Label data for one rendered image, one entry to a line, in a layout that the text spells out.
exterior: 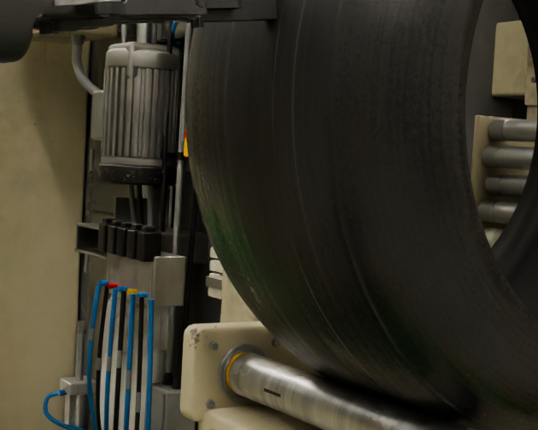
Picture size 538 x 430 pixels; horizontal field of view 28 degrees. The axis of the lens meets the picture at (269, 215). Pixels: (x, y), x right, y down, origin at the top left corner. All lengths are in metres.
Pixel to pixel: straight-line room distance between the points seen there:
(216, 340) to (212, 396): 0.06
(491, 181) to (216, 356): 0.54
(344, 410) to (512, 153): 0.60
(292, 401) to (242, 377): 0.09
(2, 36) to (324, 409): 0.46
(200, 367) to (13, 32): 0.50
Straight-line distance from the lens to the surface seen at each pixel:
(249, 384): 1.07
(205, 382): 1.11
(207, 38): 0.90
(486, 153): 1.49
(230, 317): 1.25
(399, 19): 0.76
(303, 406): 1.00
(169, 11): 0.73
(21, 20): 0.70
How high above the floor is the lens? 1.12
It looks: 3 degrees down
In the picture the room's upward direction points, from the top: 3 degrees clockwise
